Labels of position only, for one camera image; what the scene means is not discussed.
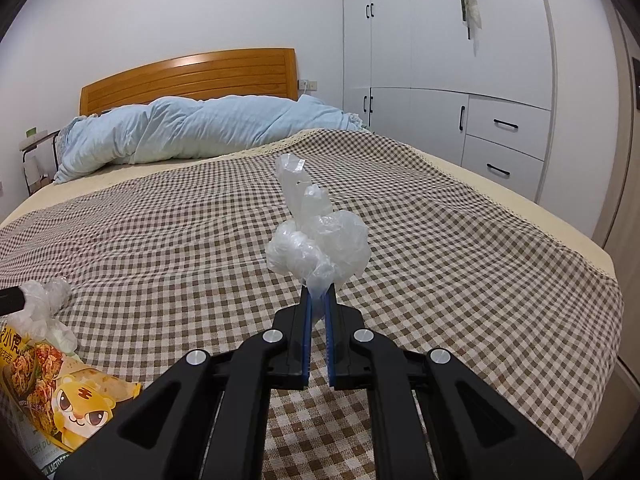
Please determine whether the clear plastic bag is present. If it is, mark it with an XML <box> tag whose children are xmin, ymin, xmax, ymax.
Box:
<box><xmin>15</xmin><ymin>277</ymin><xmax>79</xmax><ymax>356</ymax></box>
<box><xmin>265</xmin><ymin>154</ymin><xmax>371</xmax><ymax>306</ymax></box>

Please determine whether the yellow snack bag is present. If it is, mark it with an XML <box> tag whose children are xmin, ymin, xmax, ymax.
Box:
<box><xmin>0</xmin><ymin>327</ymin><xmax>143</xmax><ymax>480</ymax></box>

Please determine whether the small hanging plastic bag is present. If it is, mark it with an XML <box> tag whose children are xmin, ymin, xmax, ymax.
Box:
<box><xmin>452</xmin><ymin>0</ymin><xmax>484</xmax><ymax>41</ymax></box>

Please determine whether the checked lace-trimmed bedspread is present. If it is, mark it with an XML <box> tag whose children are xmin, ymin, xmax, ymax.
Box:
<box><xmin>0</xmin><ymin>127</ymin><xmax>626</xmax><ymax>480</ymax></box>

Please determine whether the small white container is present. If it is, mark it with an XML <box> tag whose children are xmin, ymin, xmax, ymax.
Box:
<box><xmin>22</xmin><ymin>154</ymin><xmax>43</xmax><ymax>186</ymax></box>

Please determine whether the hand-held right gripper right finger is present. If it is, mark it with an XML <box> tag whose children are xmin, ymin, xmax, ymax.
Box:
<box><xmin>324</xmin><ymin>290</ymin><xmax>583</xmax><ymax>480</ymax></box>

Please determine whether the light blue duvet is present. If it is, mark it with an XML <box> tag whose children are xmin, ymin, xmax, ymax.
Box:
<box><xmin>52</xmin><ymin>94</ymin><xmax>368</xmax><ymax>185</ymax></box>

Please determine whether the wooden bed frame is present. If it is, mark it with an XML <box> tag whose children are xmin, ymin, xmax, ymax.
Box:
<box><xmin>80</xmin><ymin>48</ymin><xmax>298</xmax><ymax>117</ymax></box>

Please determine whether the white green-print pouch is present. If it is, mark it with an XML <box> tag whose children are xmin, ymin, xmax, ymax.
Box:
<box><xmin>27</xmin><ymin>447</ymin><xmax>88</xmax><ymax>480</ymax></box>

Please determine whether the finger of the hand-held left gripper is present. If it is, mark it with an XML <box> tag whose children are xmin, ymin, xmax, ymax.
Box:
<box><xmin>0</xmin><ymin>285</ymin><xmax>26</xmax><ymax>317</ymax></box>

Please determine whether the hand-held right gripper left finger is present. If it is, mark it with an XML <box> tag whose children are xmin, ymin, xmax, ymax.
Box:
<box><xmin>82</xmin><ymin>287</ymin><xmax>313</xmax><ymax>480</ymax></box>

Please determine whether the black metal bedside rack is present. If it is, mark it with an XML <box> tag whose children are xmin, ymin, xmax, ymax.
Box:
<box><xmin>19</xmin><ymin>127</ymin><xmax>63</xmax><ymax>196</ymax></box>

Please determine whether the white wardrobe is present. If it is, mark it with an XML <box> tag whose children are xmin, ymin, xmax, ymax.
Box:
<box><xmin>342</xmin><ymin>0</ymin><xmax>558</xmax><ymax>206</ymax></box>

